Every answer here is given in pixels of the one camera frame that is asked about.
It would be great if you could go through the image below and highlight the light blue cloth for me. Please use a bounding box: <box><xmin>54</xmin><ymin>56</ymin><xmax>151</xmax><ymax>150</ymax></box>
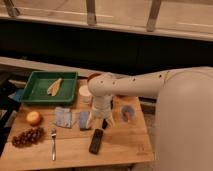
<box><xmin>54</xmin><ymin>107</ymin><xmax>72</xmax><ymax>128</ymax></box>

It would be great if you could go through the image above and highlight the wooden table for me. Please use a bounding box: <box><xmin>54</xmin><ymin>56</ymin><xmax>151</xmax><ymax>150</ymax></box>
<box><xmin>0</xmin><ymin>78</ymin><xmax>155</xmax><ymax>171</ymax></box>

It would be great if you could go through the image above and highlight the white cup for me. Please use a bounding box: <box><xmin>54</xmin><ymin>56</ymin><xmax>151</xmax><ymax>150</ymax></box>
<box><xmin>79</xmin><ymin>85</ymin><xmax>92</xmax><ymax>104</ymax></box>

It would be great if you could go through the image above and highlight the red grape bunch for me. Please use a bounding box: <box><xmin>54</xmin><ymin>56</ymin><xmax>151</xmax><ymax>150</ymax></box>
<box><xmin>12</xmin><ymin>127</ymin><xmax>45</xmax><ymax>148</ymax></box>

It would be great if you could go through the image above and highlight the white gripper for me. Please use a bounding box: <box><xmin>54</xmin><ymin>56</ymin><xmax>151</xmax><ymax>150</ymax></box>
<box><xmin>86</xmin><ymin>96</ymin><xmax>115</xmax><ymax>129</ymax></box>

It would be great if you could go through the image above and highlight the yellow apple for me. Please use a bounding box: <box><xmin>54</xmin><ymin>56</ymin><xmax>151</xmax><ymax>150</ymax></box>
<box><xmin>26</xmin><ymin>111</ymin><xmax>42</xmax><ymax>126</ymax></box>

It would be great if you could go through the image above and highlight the green plastic tray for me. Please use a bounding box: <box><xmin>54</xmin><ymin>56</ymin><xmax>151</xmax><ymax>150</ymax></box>
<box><xmin>21</xmin><ymin>71</ymin><xmax>78</xmax><ymax>105</ymax></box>

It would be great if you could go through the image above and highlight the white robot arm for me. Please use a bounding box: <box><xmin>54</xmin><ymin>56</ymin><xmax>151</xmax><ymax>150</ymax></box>
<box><xmin>88</xmin><ymin>67</ymin><xmax>213</xmax><ymax>171</ymax></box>

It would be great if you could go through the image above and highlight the red bowl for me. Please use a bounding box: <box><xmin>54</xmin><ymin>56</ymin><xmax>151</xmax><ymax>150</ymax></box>
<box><xmin>87</xmin><ymin>73</ymin><xmax>101</xmax><ymax>82</ymax></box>

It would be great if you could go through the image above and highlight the silver fork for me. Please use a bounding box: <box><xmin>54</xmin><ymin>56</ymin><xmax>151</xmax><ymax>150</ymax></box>
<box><xmin>51</xmin><ymin>128</ymin><xmax>56</xmax><ymax>161</ymax></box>

